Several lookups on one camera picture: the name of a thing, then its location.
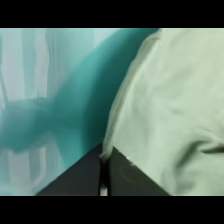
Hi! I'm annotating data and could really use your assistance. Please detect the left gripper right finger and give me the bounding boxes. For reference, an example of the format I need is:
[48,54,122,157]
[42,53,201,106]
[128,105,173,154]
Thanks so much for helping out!
[107,145,170,197]

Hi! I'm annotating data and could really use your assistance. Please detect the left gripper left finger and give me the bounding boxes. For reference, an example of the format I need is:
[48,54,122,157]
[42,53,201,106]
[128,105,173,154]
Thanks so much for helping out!
[35,142,103,197]

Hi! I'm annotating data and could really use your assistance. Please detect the green shirt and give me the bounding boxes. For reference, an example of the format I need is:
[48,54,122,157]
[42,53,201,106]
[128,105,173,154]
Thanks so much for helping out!
[99,28,224,197]

